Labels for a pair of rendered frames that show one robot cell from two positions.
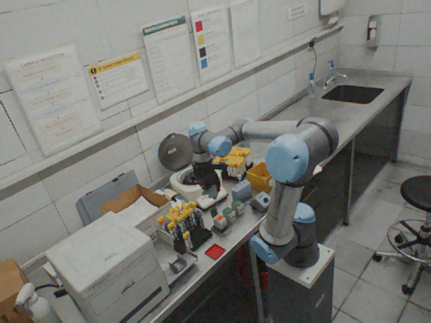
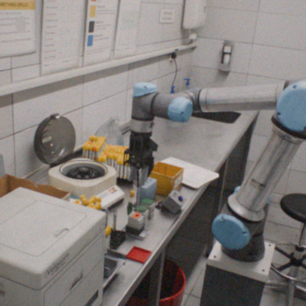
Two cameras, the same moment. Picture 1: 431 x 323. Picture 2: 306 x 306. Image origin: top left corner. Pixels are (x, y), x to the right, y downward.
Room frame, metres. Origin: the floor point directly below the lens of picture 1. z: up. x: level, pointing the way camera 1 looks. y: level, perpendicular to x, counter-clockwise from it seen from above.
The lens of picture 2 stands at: (0.02, 0.59, 1.69)
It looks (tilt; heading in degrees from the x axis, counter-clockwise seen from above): 21 degrees down; 332
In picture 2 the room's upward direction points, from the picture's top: 5 degrees clockwise
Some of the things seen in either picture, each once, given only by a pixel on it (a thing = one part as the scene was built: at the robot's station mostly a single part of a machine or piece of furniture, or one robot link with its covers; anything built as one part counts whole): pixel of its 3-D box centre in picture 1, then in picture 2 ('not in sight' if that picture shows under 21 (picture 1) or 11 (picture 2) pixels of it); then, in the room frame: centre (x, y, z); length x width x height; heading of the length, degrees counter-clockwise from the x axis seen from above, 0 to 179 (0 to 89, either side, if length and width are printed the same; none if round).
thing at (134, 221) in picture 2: (220, 223); (135, 222); (1.16, 0.02, 0.92); 0.05 x 0.04 x 0.06; 41
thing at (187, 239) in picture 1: (191, 233); (104, 232); (1.11, 0.16, 0.93); 0.17 x 0.09 x 0.11; 132
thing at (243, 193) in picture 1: (242, 193); (146, 193); (1.35, -0.11, 0.92); 0.10 x 0.07 x 0.10; 126
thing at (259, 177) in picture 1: (263, 177); (164, 178); (1.45, -0.25, 0.93); 0.13 x 0.13 x 0.10; 37
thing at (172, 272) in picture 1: (173, 268); (101, 272); (0.93, 0.24, 0.92); 0.21 x 0.07 x 0.05; 131
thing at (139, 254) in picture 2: (215, 251); (138, 254); (1.03, 0.07, 0.88); 0.07 x 0.07 x 0.01; 41
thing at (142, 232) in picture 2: (220, 227); (134, 229); (1.16, 0.02, 0.89); 0.09 x 0.05 x 0.04; 41
